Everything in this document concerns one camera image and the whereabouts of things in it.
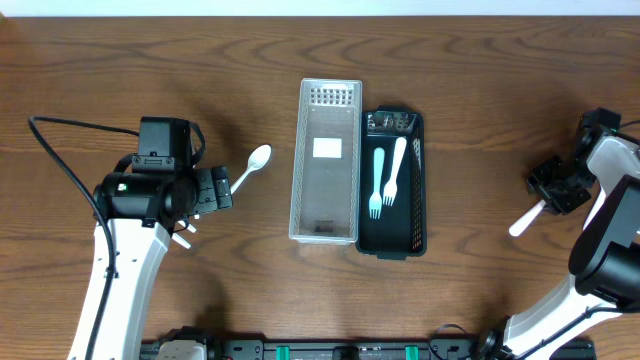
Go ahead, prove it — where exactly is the white plastic spoon right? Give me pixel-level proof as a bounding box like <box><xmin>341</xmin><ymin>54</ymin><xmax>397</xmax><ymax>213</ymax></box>
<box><xmin>583</xmin><ymin>188</ymin><xmax>606</xmax><ymax>229</ymax></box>

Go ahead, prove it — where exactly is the white plastic fork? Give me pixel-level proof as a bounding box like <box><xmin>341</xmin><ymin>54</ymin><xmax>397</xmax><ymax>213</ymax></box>
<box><xmin>383</xmin><ymin>137</ymin><xmax>407</xmax><ymax>206</ymax></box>
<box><xmin>508</xmin><ymin>200</ymin><xmax>546</xmax><ymax>237</ymax></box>

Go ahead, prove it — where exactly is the white plastic spoon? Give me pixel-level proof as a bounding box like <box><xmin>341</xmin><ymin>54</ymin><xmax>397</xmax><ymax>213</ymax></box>
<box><xmin>583</xmin><ymin>188</ymin><xmax>606</xmax><ymax>229</ymax></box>
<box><xmin>228</xmin><ymin>144</ymin><xmax>272</xmax><ymax>195</ymax></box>

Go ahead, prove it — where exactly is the clear plastic basket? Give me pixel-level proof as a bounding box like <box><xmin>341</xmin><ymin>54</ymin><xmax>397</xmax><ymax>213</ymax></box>
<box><xmin>289</xmin><ymin>78</ymin><xmax>362</xmax><ymax>245</ymax></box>

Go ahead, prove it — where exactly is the black plastic basket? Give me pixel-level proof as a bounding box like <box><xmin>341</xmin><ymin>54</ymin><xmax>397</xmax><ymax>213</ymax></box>
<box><xmin>356</xmin><ymin>106</ymin><xmax>427</xmax><ymax>260</ymax></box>

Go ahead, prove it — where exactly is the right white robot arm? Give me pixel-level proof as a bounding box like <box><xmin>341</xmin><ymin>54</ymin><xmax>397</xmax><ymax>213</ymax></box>
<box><xmin>471</xmin><ymin>134</ymin><xmax>639</xmax><ymax>359</ymax></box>

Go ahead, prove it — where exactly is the pale green plastic fork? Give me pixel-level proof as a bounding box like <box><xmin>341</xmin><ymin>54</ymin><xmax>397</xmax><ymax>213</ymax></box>
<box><xmin>369</xmin><ymin>147</ymin><xmax>385</xmax><ymax>220</ymax></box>

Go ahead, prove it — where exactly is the white plastic spoon left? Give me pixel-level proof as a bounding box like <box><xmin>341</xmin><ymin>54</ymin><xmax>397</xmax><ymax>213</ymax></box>
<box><xmin>228</xmin><ymin>144</ymin><xmax>272</xmax><ymax>195</ymax></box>

